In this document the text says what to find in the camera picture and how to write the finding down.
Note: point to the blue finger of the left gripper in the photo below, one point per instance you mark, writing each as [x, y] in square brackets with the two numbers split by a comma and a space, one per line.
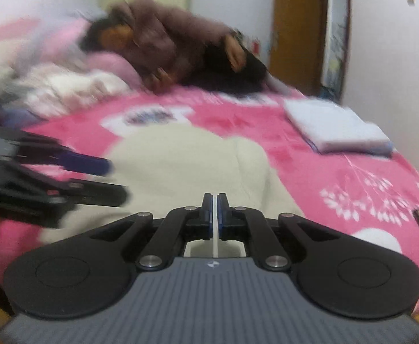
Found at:
[97, 193]
[86, 164]

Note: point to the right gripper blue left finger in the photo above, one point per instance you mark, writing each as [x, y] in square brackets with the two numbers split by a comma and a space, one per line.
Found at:
[177, 229]

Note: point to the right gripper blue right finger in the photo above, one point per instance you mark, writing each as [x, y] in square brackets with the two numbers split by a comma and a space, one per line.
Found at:
[250, 227]

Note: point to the beige zip-up jacket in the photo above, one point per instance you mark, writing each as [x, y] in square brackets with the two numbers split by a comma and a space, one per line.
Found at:
[165, 167]

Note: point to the cream fleece garment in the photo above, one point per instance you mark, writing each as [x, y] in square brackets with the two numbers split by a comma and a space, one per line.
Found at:
[82, 90]

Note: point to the pink grey rolled duvet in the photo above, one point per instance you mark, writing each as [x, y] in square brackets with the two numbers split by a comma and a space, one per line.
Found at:
[58, 42]

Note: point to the person in mauve puffer coat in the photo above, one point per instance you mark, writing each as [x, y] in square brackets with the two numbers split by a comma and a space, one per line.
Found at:
[169, 46]

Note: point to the folded white towel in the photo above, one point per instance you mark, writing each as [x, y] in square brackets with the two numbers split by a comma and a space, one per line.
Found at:
[330, 128]

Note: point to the pink floral bed blanket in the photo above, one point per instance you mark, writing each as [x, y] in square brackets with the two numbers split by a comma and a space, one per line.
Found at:
[369, 197]

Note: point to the white padded headboard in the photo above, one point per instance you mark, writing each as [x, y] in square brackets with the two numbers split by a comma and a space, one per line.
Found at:
[14, 35]

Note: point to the brown wooden door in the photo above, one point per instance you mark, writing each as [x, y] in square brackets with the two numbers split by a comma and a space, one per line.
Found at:
[297, 46]

